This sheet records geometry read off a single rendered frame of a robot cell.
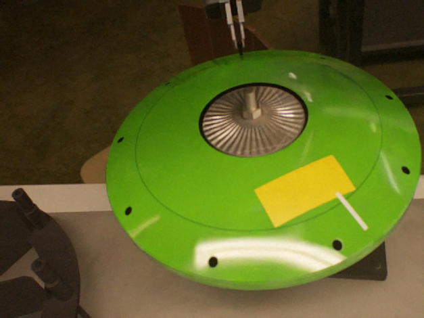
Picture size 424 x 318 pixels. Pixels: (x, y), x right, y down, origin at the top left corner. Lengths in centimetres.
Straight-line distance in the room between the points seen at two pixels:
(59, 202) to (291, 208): 40
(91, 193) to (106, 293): 17
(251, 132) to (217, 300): 20
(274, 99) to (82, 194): 34
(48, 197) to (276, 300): 37
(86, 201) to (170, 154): 26
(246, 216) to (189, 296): 19
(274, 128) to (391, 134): 11
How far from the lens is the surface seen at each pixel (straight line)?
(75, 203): 65
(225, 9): 57
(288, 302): 50
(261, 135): 40
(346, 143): 40
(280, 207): 36
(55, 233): 54
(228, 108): 43
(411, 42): 202
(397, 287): 52
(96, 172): 112
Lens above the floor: 137
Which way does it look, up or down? 46 degrees down
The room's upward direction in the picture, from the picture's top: 14 degrees counter-clockwise
